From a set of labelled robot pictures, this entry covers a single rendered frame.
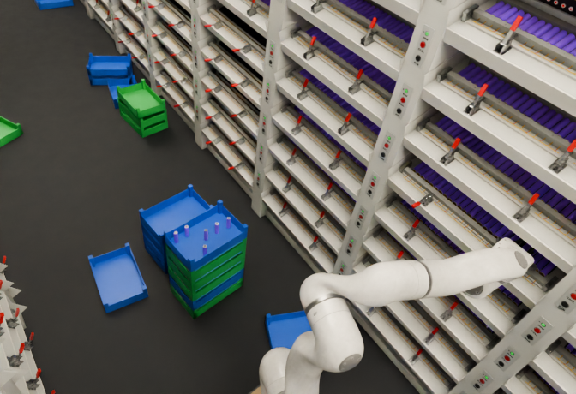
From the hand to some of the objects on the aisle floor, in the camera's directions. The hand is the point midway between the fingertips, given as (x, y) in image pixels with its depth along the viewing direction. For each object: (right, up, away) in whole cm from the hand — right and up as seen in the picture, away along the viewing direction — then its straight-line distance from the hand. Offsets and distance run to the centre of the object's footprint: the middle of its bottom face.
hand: (523, 248), depth 133 cm
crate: (-112, -34, +90) cm, 148 cm away
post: (0, -81, +62) cm, 102 cm away
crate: (-155, -30, +87) cm, 181 cm away
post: (-82, +4, +135) cm, 158 cm away
